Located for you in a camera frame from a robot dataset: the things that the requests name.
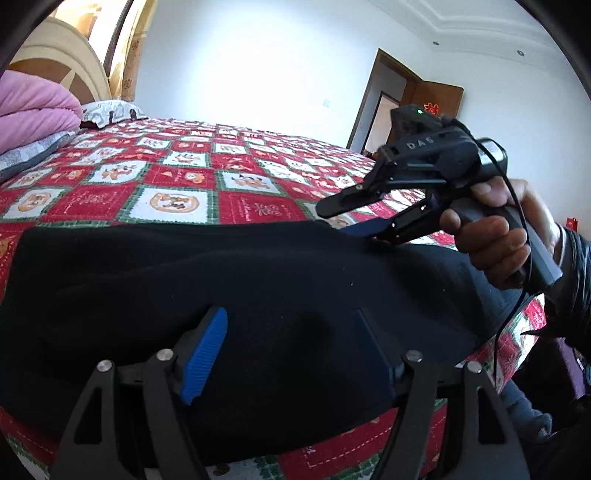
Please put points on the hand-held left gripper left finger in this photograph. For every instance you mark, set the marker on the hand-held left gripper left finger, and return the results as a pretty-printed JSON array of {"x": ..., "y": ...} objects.
[{"x": 206, "y": 355}]

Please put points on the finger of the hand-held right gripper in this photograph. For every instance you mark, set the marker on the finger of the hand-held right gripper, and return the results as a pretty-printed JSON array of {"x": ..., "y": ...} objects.
[
  {"x": 344, "y": 201},
  {"x": 406, "y": 221}
]

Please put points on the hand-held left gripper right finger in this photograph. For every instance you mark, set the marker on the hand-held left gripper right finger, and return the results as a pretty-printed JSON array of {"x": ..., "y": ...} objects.
[{"x": 387, "y": 371}]

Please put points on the black sweater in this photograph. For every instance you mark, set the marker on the black sweater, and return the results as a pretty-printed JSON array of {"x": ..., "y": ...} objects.
[{"x": 258, "y": 295}]

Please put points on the person's right hand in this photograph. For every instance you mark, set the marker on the person's right hand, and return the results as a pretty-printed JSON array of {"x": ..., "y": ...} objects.
[{"x": 491, "y": 242}]

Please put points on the red paper door decoration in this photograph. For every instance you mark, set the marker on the red paper door decoration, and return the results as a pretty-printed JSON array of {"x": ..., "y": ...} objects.
[{"x": 433, "y": 110}]

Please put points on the small red object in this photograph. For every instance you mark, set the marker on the small red object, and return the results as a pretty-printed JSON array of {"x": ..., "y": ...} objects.
[{"x": 571, "y": 223}]

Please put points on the red printed patchwork blanket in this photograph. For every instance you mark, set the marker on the red printed patchwork blanket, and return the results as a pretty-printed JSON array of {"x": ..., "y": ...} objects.
[{"x": 180, "y": 180}]

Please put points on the person's dark clothing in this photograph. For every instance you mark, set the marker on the person's dark clothing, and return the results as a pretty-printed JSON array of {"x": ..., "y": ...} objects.
[{"x": 558, "y": 415}]

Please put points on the white dark-patterned pillow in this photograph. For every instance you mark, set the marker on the white dark-patterned pillow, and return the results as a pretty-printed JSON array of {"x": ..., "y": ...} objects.
[{"x": 113, "y": 111}]

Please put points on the orange patterned curtain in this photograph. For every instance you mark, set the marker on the orange patterned curtain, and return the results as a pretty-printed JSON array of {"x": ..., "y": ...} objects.
[{"x": 131, "y": 50}]

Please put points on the grey patterned pillow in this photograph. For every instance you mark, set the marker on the grey patterned pillow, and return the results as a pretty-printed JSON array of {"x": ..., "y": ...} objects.
[{"x": 27, "y": 154}]

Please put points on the pink folded quilt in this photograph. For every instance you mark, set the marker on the pink folded quilt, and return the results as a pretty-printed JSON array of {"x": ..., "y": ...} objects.
[{"x": 32, "y": 108}]

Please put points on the window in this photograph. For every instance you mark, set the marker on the window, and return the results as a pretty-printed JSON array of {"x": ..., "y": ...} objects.
[{"x": 94, "y": 27}]

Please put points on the cream wooden headboard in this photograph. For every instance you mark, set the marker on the cream wooden headboard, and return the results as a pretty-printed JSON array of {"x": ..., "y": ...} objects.
[{"x": 69, "y": 64}]

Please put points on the brown door frame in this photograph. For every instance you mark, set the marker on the brown door frame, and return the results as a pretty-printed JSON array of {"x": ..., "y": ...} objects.
[{"x": 369, "y": 92}]

